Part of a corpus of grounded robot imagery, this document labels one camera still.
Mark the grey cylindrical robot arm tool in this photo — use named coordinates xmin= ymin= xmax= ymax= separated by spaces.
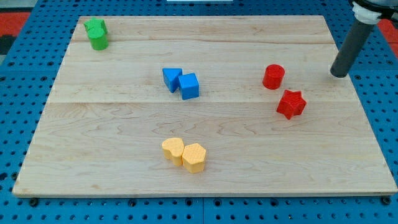
xmin=330 ymin=19 xmax=375 ymax=78

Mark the light wooden board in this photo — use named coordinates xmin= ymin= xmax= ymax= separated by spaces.
xmin=13 ymin=16 xmax=397 ymax=198

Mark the blue cube block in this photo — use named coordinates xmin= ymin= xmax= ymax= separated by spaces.
xmin=178 ymin=73 xmax=200 ymax=100

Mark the yellow heart block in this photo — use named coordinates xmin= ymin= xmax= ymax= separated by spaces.
xmin=161 ymin=138 xmax=185 ymax=166

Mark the yellow hexagon block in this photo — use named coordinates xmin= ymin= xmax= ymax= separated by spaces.
xmin=182 ymin=143 xmax=206 ymax=174

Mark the blue triangle block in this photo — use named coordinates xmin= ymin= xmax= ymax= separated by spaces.
xmin=162 ymin=68 xmax=183 ymax=93

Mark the red cylinder block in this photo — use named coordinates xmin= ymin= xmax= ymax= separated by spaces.
xmin=262 ymin=64 xmax=285 ymax=90

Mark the red star block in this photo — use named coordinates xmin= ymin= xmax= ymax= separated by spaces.
xmin=276 ymin=90 xmax=307 ymax=120

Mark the green cylinder block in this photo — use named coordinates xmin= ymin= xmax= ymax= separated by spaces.
xmin=87 ymin=27 xmax=108 ymax=50

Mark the green star block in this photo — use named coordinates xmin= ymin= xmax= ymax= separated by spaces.
xmin=83 ymin=17 xmax=108 ymax=34

